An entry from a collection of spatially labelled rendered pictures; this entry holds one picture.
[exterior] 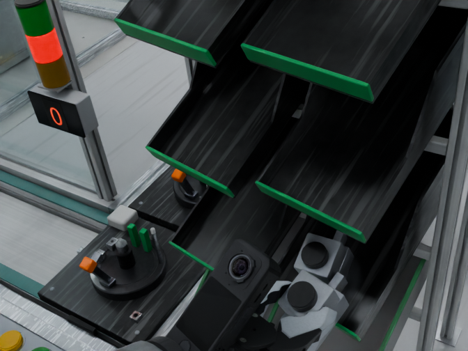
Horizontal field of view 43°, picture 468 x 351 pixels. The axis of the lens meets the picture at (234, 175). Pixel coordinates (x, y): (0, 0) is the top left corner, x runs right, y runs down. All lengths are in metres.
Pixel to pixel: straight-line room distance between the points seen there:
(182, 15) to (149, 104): 1.16
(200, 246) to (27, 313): 0.44
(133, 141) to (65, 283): 0.60
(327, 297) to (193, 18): 0.31
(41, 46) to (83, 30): 1.24
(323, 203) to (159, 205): 0.66
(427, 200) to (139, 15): 0.37
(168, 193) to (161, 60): 0.82
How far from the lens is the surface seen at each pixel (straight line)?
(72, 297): 1.11
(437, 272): 0.77
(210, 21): 0.59
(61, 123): 1.14
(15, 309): 1.16
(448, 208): 0.70
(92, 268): 1.02
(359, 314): 0.72
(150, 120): 1.69
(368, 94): 0.48
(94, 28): 2.31
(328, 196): 0.62
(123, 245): 1.06
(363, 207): 0.60
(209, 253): 0.80
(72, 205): 1.34
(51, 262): 1.27
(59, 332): 1.10
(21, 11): 1.05
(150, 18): 0.64
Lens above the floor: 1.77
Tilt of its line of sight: 39 degrees down
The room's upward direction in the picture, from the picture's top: 8 degrees counter-clockwise
